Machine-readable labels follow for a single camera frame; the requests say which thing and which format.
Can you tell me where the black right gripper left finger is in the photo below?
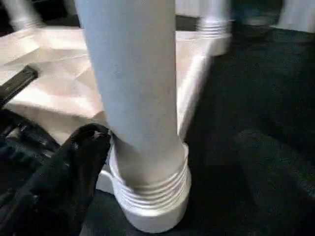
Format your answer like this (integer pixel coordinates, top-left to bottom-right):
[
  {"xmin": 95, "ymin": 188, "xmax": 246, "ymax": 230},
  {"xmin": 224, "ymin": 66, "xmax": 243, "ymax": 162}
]
[{"xmin": 0, "ymin": 123, "xmax": 112, "ymax": 236}]

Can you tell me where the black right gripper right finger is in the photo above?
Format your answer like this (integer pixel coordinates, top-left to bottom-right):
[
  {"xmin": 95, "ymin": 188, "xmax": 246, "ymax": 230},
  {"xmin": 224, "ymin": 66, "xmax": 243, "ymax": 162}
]
[{"xmin": 232, "ymin": 129, "xmax": 315, "ymax": 236}]

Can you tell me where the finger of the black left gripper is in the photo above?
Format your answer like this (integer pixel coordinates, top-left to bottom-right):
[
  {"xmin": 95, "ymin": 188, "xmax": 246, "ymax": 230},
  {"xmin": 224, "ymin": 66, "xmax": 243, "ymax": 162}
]
[
  {"xmin": 0, "ymin": 109, "xmax": 61, "ymax": 173},
  {"xmin": 0, "ymin": 66, "xmax": 39, "ymax": 106}
]

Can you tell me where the white plastic table top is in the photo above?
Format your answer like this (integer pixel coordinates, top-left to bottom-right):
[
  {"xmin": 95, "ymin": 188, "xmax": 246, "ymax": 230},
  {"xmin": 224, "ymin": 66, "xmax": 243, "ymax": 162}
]
[{"xmin": 0, "ymin": 26, "xmax": 233, "ymax": 234}]

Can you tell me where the white plastic table leg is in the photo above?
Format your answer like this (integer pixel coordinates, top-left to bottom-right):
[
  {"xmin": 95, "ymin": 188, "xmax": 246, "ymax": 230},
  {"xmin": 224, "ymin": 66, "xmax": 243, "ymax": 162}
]
[
  {"xmin": 73, "ymin": 0, "xmax": 193, "ymax": 209},
  {"xmin": 4, "ymin": 0, "xmax": 46, "ymax": 31},
  {"xmin": 196, "ymin": 0, "xmax": 233, "ymax": 37}
]

